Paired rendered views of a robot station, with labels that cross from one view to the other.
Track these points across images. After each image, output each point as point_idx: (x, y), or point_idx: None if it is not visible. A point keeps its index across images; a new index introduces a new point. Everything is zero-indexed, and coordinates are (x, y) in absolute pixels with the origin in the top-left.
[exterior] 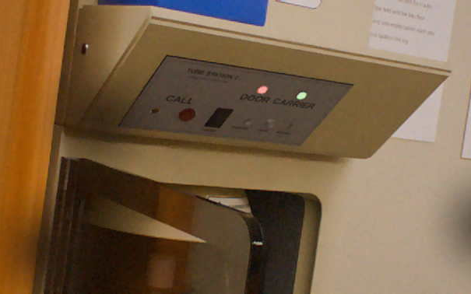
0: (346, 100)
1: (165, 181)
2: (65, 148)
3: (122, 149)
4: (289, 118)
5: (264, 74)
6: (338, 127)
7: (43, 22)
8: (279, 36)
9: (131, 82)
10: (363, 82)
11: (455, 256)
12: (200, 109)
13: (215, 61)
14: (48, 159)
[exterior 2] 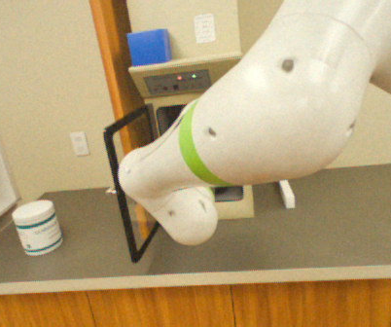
0: (211, 73)
1: (177, 104)
2: (146, 101)
3: (161, 98)
4: (197, 82)
5: (175, 74)
6: (218, 80)
7: (109, 78)
8: (169, 64)
9: (142, 85)
10: (210, 67)
11: None
12: (167, 86)
13: (158, 75)
14: (122, 109)
